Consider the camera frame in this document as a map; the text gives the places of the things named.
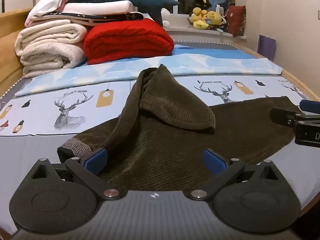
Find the red folded blanket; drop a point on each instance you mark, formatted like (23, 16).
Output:
(125, 40)

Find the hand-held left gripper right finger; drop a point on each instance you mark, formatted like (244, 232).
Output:
(214, 163)

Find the white folded pillow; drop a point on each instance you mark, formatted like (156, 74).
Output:
(100, 6)

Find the white plush toy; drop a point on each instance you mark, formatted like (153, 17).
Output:
(165, 17)

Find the light blue folded quilt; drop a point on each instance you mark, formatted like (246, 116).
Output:
(200, 60)

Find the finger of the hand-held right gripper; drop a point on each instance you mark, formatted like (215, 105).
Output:
(310, 105)
(283, 116)

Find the pink and white cloth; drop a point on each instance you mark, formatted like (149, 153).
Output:
(50, 3)

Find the yellow bear plush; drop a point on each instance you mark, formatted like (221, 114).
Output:
(215, 17)

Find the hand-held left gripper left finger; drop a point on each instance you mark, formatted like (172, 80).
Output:
(96, 160)

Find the dark red cushion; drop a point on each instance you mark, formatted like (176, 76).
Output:
(236, 21)

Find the dark patterned folded cloth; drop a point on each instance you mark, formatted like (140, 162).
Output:
(105, 17)

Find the yellow duck plush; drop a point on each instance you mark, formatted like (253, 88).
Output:
(200, 17)

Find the deer print bed sheet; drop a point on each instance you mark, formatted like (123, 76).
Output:
(75, 110)

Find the white fleece folded blanket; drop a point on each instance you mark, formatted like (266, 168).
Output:
(45, 45)

